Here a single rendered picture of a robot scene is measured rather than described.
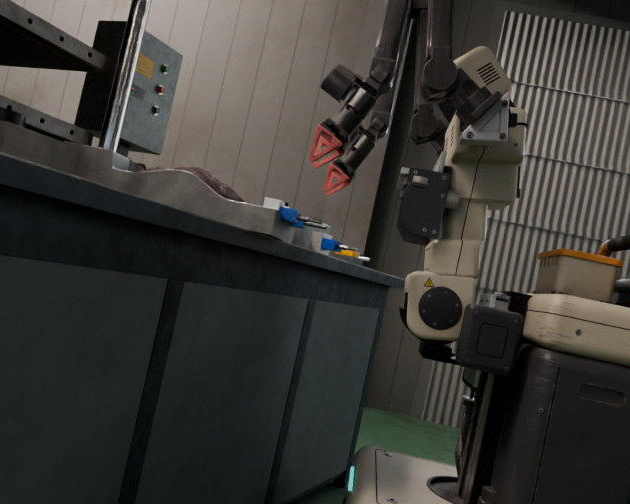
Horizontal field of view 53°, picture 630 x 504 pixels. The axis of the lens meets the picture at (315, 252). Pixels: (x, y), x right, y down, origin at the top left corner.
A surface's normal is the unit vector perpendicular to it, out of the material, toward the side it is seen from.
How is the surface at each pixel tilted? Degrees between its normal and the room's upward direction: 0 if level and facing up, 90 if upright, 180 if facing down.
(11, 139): 90
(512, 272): 90
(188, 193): 90
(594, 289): 92
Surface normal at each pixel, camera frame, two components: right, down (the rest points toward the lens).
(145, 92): 0.89, 0.18
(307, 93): -0.09, -0.06
